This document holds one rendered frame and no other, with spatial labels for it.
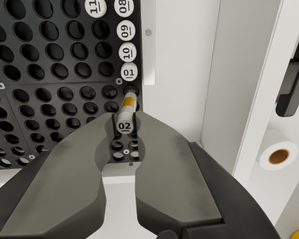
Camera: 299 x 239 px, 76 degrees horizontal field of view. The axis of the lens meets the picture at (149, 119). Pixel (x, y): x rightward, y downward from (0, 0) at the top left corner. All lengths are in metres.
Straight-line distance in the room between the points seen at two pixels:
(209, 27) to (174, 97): 0.08
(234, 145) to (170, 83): 0.10
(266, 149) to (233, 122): 0.22
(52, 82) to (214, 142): 0.17
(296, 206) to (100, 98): 2.33
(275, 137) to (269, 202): 0.24
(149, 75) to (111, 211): 0.38
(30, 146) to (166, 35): 0.17
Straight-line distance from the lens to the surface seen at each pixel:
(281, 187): 0.58
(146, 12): 0.20
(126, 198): 0.48
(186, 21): 0.22
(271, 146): 0.40
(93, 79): 0.16
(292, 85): 0.20
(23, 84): 0.18
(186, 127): 0.26
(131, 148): 0.20
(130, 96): 0.15
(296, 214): 2.54
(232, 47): 0.19
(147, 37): 0.20
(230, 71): 0.19
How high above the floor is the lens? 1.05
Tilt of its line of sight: 59 degrees down
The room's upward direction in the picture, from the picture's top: 173 degrees clockwise
